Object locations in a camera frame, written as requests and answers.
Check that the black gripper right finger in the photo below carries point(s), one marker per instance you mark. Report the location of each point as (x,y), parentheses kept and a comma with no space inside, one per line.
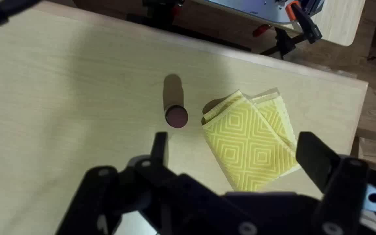
(340,186)

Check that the small wooden side table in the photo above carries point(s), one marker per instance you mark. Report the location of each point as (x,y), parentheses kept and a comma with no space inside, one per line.
(340,17)

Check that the small brown bottle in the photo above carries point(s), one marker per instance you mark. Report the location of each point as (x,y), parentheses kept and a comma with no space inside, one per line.
(174,97)

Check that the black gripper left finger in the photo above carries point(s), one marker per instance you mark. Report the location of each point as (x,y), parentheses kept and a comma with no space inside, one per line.
(110,199)

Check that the yellow patterned towel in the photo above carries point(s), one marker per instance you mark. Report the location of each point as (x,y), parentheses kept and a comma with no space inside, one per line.
(249,147)

